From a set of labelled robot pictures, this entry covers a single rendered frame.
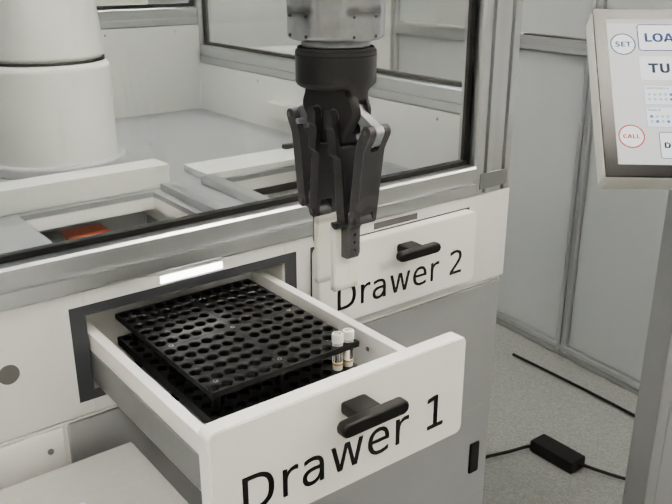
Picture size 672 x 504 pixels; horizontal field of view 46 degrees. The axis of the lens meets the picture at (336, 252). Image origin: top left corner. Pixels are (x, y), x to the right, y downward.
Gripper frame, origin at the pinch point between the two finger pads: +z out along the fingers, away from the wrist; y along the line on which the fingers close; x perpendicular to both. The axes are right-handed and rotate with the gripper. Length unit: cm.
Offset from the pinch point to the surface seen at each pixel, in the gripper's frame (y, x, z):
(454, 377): 10.9, 6.5, 11.6
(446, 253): -17.1, 33.4, 12.7
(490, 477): -55, 94, 100
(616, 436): -46, 136, 100
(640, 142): -9, 67, 0
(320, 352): 0.2, -2.1, 10.5
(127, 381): -9.6, -19.1, 12.4
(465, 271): -17.1, 37.7, 16.6
